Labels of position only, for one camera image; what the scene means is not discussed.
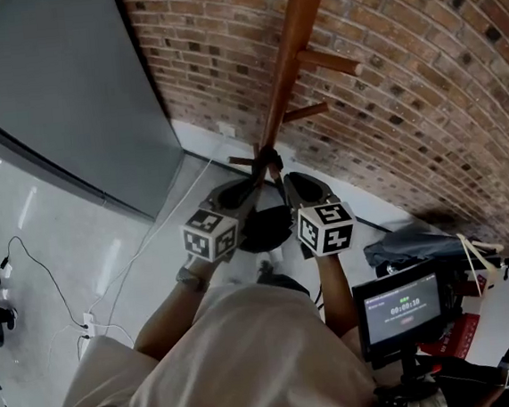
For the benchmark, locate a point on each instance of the grey metal cabinet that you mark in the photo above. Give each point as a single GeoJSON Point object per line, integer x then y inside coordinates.
{"type": "Point", "coordinates": [60, 91]}

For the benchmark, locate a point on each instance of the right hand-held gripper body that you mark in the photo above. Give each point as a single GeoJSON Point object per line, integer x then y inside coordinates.
{"type": "Point", "coordinates": [329, 231]}

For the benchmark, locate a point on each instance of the black bag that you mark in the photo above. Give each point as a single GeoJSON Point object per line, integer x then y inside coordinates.
{"type": "Point", "coordinates": [263, 228]}

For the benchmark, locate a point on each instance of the grey cloth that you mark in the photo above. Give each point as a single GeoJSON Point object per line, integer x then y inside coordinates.
{"type": "Point", "coordinates": [413, 245]}

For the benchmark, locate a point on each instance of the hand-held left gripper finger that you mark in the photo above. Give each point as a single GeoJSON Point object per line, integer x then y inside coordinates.
{"type": "Point", "coordinates": [213, 198]}
{"type": "Point", "coordinates": [247, 201]}

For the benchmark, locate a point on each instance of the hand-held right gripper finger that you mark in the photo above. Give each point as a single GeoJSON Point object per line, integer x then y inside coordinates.
{"type": "Point", "coordinates": [327, 193]}
{"type": "Point", "coordinates": [291, 192]}

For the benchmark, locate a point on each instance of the red box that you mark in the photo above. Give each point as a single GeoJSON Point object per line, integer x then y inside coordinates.
{"type": "Point", "coordinates": [455, 335]}

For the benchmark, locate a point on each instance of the black monitor screen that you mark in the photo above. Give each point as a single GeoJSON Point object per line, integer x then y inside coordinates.
{"type": "Point", "coordinates": [401, 309]}

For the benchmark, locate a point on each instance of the wooden coat rack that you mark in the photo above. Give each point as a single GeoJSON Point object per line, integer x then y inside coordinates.
{"type": "Point", "coordinates": [293, 47]}

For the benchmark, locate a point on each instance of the beige shirt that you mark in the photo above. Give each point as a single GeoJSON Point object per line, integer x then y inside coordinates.
{"type": "Point", "coordinates": [243, 364]}

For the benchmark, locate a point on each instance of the white wall outlet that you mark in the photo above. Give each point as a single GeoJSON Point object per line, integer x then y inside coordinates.
{"type": "Point", "coordinates": [227, 129]}

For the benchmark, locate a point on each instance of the wrist band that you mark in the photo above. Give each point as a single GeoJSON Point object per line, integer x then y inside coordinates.
{"type": "Point", "coordinates": [189, 279]}

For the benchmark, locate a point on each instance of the person's left forearm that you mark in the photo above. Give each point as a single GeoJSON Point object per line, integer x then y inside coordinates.
{"type": "Point", "coordinates": [167, 323]}

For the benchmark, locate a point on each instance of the black monitor stand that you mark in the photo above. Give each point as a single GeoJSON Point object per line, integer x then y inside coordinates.
{"type": "Point", "coordinates": [410, 380]}

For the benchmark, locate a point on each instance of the white power strip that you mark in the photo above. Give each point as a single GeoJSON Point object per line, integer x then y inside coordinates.
{"type": "Point", "coordinates": [89, 332]}

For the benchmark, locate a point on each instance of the person's right forearm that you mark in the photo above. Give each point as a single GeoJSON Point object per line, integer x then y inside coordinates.
{"type": "Point", "coordinates": [337, 293]}

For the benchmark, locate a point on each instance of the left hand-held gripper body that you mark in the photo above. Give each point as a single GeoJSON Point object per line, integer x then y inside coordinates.
{"type": "Point", "coordinates": [211, 238]}

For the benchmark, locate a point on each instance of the white clothes hanger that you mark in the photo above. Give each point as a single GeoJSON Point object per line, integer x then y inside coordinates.
{"type": "Point", "coordinates": [481, 257]}

